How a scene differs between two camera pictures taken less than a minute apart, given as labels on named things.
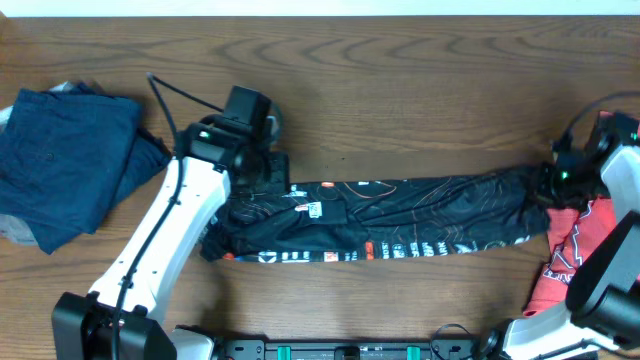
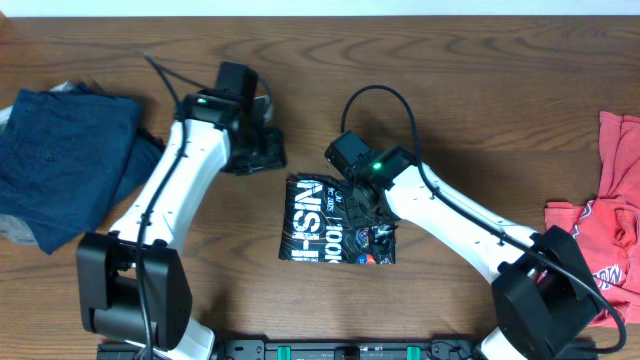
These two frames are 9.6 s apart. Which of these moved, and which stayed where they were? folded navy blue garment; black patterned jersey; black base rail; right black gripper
Moved: right black gripper; black patterned jersey
Stayed: folded navy blue garment; black base rail
